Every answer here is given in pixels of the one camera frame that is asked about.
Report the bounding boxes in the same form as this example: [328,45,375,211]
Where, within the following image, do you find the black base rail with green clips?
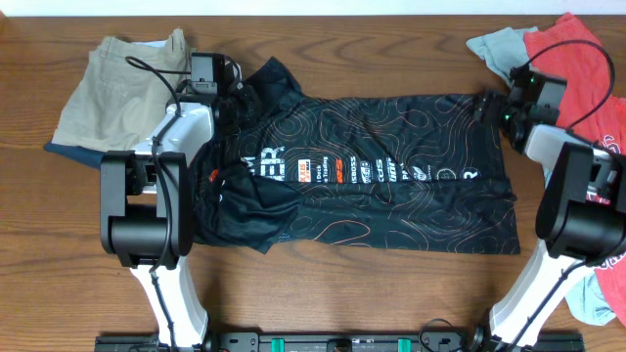
[94,325,586,352]

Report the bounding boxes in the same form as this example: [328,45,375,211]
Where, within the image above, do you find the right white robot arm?
[468,124,625,351]

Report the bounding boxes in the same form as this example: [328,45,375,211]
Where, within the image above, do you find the red printed t-shirt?
[524,13,625,322]

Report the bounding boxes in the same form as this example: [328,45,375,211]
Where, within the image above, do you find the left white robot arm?
[94,83,261,351]

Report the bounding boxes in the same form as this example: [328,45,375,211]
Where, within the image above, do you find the black cycling jersey with logos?
[193,59,520,254]

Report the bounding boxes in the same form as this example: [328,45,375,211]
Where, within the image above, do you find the grey t-shirt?
[466,26,616,327]

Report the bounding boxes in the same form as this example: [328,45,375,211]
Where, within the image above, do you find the folded navy blue garment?
[43,142,104,170]

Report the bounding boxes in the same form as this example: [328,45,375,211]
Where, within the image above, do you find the folded khaki shorts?
[52,28,189,152]

